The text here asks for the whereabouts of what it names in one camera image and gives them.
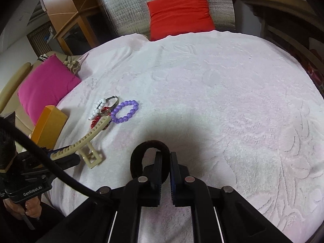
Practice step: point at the cream hair claw clip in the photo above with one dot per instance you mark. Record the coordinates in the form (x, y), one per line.
(88, 137)

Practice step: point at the striped cloth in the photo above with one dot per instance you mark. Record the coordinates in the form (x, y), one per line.
(43, 57)

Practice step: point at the orange box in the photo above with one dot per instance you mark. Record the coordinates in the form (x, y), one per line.
(50, 129)

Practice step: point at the beige sofa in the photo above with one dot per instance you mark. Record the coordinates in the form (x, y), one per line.
(12, 81)

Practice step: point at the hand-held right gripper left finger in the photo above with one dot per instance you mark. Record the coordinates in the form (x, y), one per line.
(159, 173)

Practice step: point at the wooden shelf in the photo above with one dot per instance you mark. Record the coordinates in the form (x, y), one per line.
(278, 12)

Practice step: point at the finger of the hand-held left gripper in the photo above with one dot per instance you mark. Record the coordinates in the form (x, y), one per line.
(67, 161)

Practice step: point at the brown woven screen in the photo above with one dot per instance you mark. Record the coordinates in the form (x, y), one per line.
(38, 40)

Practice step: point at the silver insulation sheet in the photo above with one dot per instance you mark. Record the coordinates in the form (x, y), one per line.
(121, 10)

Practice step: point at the white air conditioner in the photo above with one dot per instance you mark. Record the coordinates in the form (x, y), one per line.
(33, 7)

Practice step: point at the beige crumpled cloth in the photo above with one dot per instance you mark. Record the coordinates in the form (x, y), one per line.
(72, 65)

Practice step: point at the pink pillow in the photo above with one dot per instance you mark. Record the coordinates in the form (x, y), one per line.
(45, 86)

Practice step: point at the black hair band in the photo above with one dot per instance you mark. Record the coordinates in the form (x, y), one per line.
(151, 143)

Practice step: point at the white textured blanket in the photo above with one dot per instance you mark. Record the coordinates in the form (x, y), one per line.
(215, 93)

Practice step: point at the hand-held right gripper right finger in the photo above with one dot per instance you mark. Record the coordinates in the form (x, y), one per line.
(174, 178)

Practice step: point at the metal bangle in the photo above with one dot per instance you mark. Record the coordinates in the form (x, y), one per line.
(117, 100)

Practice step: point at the red pillow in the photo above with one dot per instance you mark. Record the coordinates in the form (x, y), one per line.
(179, 15)

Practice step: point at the person's left hand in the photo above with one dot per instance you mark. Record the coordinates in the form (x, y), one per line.
(31, 208)

